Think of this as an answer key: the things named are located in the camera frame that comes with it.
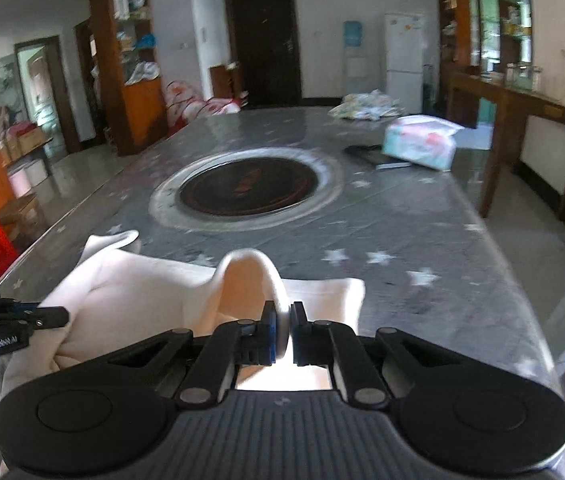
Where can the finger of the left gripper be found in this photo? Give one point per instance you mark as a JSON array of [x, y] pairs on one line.
[[32, 313]]

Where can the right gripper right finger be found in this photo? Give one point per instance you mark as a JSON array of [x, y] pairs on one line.
[[336, 347]]

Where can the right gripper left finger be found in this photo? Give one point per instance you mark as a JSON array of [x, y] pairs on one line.
[[218, 358]]

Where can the cream fleece garment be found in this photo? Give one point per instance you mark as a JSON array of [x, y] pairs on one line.
[[116, 298]]

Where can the small wooden stool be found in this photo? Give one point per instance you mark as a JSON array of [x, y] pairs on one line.
[[23, 216]]

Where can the grey star patterned table cover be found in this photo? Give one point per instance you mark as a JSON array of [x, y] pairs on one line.
[[411, 235]]

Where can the round black induction cooktop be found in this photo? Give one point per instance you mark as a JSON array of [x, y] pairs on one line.
[[247, 190]]

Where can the cardboard box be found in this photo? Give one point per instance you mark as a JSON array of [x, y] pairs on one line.
[[19, 144]]

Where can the tissue pack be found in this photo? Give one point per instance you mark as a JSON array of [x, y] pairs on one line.
[[423, 140]]

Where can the crumpled floral cloth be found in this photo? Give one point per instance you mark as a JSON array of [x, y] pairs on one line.
[[372, 107]]

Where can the polka dot play tent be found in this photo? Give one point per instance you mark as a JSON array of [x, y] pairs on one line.
[[185, 104]]

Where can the water dispenser with bottle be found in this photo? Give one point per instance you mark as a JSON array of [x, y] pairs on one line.
[[355, 63]]

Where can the wooden sideboard table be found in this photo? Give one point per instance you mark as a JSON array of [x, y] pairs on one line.
[[513, 110]]

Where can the wooden shelf cabinet left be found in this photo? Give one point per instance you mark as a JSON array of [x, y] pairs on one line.
[[128, 73]]

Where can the dark wooden door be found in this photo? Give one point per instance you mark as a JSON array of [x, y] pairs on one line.
[[264, 42]]

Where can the white refrigerator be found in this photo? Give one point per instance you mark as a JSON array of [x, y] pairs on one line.
[[404, 49]]

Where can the wooden display cabinet right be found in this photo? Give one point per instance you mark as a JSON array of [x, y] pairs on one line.
[[482, 37]]

